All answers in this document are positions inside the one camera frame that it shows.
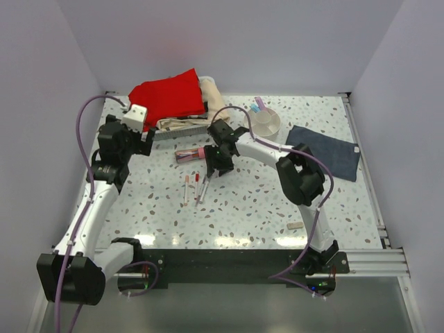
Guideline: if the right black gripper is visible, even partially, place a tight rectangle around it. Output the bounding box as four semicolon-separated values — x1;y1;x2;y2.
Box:
204;144;234;177

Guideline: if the pink purple correction tape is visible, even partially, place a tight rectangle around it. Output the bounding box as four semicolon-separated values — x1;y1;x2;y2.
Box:
255;96;267;111

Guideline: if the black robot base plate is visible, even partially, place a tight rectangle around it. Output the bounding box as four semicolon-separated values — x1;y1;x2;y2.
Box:
103;248;351;292

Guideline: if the aluminium frame rail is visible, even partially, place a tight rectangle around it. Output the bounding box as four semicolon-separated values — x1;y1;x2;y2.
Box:
341;94;410;279

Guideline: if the beige folded cloth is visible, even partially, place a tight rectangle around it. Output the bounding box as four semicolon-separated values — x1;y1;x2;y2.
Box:
156;76;225;132

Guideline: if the red cap white marker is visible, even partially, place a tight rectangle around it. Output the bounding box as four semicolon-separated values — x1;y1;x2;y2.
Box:
194;171;200;201

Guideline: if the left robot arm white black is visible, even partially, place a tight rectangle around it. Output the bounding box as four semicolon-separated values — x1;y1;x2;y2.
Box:
37;110;155;305

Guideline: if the white plastic basket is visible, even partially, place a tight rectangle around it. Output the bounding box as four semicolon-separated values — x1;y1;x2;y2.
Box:
152;75;223;140

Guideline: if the grey cap white marker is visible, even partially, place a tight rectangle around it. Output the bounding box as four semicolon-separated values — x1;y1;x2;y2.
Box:
199;178;211;204

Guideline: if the beige small eraser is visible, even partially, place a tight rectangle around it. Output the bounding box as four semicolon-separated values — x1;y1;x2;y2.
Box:
287;222;305;230

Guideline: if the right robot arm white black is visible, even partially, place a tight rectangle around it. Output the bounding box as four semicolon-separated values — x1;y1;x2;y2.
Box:
204;119;339;278

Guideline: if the red folded cloth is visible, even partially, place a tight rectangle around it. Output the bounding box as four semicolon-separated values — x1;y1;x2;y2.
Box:
128;69;205;128

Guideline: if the clear pen case pink cap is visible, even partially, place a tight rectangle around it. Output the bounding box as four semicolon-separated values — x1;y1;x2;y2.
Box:
174;147;205;164

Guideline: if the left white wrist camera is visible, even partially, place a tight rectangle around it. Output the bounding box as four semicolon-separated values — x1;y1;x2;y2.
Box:
121;104;148;133

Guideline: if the white round divided organizer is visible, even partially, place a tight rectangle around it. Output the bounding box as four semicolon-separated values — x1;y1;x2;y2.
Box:
244;108;281;141

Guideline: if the peach cap white marker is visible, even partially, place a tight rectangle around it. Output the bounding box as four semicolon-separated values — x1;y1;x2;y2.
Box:
183;175;189;206

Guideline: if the dark blue towel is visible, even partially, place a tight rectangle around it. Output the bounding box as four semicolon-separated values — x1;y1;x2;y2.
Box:
286;126;361;182

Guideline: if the blue white eraser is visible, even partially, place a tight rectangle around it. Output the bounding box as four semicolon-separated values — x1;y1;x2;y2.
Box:
250;104;260;113

